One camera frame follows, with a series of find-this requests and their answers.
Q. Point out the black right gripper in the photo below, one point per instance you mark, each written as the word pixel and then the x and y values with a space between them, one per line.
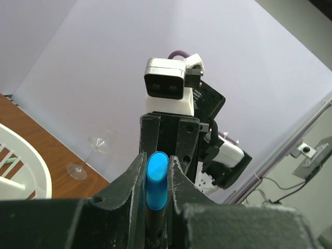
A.
pixel 175 135

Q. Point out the black blue highlighter marker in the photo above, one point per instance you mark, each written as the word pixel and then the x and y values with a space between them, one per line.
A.
pixel 154 226

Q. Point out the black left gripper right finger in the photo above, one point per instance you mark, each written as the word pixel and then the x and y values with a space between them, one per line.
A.
pixel 186 201

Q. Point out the blue highlighter cap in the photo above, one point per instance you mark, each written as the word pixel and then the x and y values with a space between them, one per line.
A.
pixel 157 181

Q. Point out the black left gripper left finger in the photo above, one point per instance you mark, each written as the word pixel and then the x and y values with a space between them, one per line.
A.
pixel 119 210

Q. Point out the white plastic dish basket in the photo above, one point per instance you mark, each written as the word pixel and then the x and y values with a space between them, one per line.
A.
pixel 26 178

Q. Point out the light green pen cap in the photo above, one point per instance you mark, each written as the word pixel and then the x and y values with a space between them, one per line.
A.
pixel 10 160

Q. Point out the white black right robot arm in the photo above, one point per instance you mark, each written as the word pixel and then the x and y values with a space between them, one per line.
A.
pixel 210 160

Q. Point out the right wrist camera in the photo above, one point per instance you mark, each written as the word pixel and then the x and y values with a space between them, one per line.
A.
pixel 170 84

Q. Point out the clear wine glass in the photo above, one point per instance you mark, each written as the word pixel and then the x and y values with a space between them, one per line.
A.
pixel 101 143

